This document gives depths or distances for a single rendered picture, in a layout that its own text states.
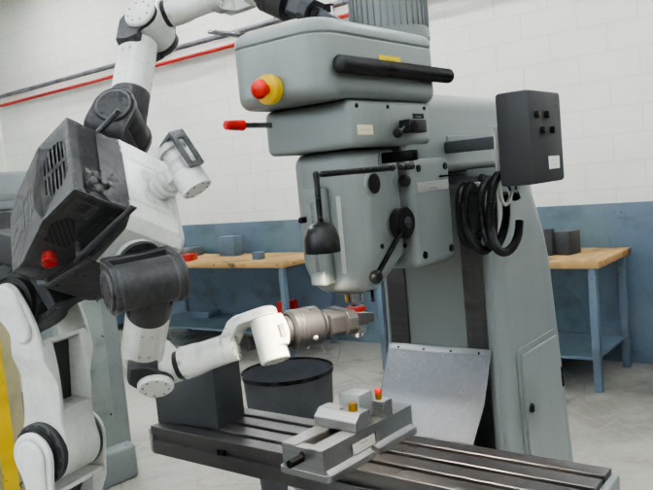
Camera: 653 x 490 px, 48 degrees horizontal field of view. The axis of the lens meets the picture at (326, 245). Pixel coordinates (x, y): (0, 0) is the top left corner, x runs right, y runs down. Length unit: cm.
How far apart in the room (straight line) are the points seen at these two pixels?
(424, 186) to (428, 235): 12
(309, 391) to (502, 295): 179
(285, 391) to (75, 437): 189
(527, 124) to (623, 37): 416
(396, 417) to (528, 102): 80
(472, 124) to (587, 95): 386
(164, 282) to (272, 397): 223
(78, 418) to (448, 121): 114
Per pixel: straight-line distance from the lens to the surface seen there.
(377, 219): 161
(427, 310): 205
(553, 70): 595
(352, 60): 147
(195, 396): 206
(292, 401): 358
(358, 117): 154
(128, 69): 178
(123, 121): 165
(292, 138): 161
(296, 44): 149
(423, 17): 188
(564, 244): 542
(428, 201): 176
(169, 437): 212
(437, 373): 203
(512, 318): 202
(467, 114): 200
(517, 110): 169
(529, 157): 168
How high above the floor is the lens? 157
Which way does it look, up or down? 5 degrees down
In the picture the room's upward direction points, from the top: 5 degrees counter-clockwise
